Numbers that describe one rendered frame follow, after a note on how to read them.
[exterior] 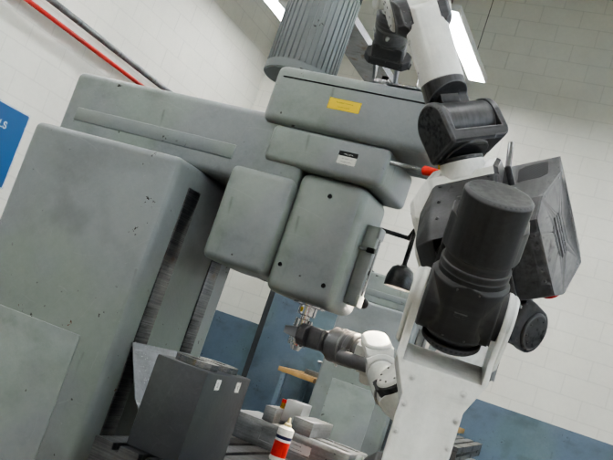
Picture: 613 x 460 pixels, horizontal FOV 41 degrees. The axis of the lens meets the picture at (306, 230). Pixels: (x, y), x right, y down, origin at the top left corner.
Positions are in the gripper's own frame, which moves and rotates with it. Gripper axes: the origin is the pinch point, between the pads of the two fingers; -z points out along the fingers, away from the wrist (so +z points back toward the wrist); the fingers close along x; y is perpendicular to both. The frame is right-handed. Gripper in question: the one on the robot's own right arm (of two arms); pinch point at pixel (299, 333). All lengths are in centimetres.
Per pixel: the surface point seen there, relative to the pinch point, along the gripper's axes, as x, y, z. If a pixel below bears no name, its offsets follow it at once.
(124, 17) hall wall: -265, -229, -497
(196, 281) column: 4.0, -4.9, -37.1
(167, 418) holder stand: 51, 24, 13
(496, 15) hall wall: -591, -413, -311
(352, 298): -0.8, -12.2, 11.6
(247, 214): 16.4, -24.5, -15.6
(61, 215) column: 38, -10, -59
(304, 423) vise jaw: -9.4, 21.8, 3.5
